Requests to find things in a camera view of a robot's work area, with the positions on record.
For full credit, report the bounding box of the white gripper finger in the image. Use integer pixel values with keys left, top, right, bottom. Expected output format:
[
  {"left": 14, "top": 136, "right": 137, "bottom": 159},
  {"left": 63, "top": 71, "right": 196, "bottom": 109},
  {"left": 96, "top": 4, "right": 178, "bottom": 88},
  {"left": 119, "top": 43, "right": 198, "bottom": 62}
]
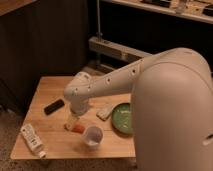
[
  {"left": 76, "top": 117, "right": 82, "bottom": 125},
  {"left": 65, "top": 115, "right": 78, "bottom": 131}
]

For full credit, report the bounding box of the red pepper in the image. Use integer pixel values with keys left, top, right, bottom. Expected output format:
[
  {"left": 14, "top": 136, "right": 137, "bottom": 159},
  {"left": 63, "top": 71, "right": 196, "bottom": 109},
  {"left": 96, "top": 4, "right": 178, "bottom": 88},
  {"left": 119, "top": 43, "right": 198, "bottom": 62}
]
[{"left": 72, "top": 124, "right": 85, "bottom": 134}]

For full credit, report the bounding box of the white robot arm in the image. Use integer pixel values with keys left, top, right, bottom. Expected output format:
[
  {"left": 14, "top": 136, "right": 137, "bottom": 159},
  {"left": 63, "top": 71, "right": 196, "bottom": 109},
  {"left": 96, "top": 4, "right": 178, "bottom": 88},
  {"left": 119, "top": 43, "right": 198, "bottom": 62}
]
[{"left": 64, "top": 48, "right": 213, "bottom": 171}]

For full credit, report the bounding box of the white ceramic cup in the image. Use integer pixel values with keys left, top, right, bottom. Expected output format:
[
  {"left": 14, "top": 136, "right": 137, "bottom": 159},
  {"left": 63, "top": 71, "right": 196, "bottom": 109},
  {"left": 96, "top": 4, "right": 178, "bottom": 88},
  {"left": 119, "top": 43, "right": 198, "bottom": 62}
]
[{"left": 82, "top": 126, "right": 103, "bottom": 148}]

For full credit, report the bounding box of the black remote control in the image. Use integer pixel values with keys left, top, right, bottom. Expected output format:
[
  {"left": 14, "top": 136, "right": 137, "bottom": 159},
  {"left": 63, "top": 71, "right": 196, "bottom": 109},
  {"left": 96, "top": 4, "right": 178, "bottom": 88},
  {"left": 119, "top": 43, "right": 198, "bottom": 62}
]
[{"left": 44, "top": 99, "right": 65, "bottom": 115}]

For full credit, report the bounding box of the white sponge block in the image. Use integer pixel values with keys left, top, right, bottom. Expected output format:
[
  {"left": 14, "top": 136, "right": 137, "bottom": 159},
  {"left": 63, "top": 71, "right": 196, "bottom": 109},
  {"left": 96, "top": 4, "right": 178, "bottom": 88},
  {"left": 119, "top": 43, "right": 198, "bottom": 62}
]
[{"left": 96, "top": 106, "right": 112, "bottom": 121}]

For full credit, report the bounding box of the wooden table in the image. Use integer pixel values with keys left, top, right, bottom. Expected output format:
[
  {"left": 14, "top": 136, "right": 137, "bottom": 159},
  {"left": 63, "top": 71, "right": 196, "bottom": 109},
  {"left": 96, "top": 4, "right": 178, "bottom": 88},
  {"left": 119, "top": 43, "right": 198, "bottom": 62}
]
[{"left": 10, "top": 75, "right": 138, "bottom": 161}]

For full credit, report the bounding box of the green plate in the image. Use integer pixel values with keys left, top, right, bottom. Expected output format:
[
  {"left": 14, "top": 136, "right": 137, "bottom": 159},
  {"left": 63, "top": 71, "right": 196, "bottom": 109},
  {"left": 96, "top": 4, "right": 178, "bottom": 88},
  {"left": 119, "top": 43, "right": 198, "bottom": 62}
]
[{"left": 111, "top": 103, "right": 133, "bottom": 135}]

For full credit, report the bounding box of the white tube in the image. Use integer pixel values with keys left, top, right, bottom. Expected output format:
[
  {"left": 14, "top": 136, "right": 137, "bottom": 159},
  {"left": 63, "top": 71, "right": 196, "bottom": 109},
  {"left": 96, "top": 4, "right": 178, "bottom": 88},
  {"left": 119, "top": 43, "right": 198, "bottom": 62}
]
[{"left": 20, "top": 124, "right": 46, "bottom": 158}]

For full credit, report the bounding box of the grey metal beam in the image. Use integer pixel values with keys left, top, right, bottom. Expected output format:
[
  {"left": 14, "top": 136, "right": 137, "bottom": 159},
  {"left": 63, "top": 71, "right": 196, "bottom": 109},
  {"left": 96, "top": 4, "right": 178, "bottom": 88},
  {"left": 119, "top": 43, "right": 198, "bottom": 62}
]
[{"left": 89, "top": 37, "right": 150, "bottom": 63}]

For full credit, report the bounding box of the metal pole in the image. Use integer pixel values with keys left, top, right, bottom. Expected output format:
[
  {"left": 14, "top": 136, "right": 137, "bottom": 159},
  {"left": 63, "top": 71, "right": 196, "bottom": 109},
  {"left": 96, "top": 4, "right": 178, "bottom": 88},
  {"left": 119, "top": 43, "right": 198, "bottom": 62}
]
[{"left": 96, "top": 0, "right": 102, "bottom": 41}]

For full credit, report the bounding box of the background shelf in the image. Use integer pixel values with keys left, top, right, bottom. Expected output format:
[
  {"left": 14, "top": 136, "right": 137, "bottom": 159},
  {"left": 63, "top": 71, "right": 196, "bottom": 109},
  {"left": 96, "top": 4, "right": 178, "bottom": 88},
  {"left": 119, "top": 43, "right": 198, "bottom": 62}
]
[{"left": 104, "top": 0, "right": 213, "bottom": 24}]

